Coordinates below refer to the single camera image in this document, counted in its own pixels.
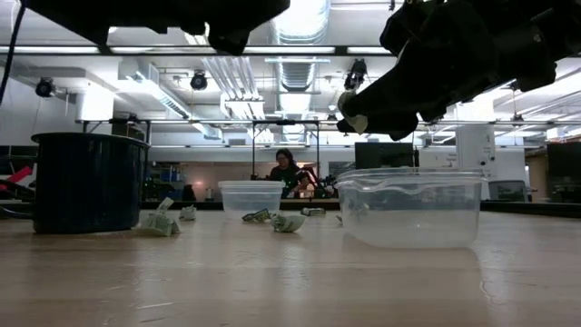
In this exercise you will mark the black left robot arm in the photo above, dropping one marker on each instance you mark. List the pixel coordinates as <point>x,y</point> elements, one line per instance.
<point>91,13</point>

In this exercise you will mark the round clear plastic container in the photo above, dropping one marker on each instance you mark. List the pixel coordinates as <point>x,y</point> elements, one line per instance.
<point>249,195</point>

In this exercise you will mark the candy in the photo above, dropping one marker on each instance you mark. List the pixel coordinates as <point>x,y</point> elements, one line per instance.
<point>257,215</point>

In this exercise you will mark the silver ceiling duct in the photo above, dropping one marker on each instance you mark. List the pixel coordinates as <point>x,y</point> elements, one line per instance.
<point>297,72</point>

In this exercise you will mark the black monitor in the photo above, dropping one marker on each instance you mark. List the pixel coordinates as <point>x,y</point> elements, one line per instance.
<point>386,156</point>

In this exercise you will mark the dark round bin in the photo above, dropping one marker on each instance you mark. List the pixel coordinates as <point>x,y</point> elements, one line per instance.
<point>91,181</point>

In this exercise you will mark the large dark screen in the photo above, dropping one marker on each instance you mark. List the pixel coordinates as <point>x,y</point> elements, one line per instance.
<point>565,159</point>

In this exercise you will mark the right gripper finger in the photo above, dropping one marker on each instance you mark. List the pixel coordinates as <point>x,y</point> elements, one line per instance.
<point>390,129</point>
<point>404,91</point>

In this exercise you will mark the rectangular clear plastic container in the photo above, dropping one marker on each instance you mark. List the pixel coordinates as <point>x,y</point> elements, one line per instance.
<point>408,227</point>

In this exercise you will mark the black low table rail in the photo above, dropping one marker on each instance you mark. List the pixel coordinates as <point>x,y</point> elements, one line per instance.
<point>522,208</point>

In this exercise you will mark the person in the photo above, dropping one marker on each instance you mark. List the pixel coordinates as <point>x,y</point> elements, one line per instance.
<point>287,175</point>

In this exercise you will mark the white pillar box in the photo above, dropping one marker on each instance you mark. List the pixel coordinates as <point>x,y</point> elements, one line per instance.
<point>474,150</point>

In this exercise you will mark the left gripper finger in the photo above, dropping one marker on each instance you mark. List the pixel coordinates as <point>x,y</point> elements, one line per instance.
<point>231,41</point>

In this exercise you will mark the red object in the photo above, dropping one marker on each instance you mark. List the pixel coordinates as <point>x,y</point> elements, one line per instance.
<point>18,175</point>

